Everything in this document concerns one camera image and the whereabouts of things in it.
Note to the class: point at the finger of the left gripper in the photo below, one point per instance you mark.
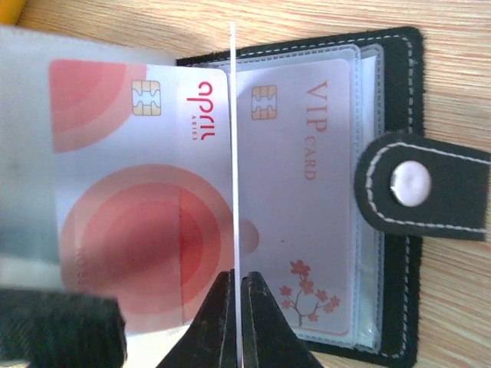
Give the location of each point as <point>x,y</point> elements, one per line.
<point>57,329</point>

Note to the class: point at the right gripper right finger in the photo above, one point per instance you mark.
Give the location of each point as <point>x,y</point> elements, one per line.
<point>267,339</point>

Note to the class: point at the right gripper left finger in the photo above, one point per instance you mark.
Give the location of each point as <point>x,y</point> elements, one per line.
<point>210,340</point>

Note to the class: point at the black leather card holder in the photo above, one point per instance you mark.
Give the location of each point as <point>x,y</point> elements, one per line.
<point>404,186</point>

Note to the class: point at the white pink credit card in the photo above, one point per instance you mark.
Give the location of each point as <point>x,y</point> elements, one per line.
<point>294,130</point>
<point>235,188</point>

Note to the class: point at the yellow bin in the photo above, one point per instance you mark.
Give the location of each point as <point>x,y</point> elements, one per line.
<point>10,11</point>

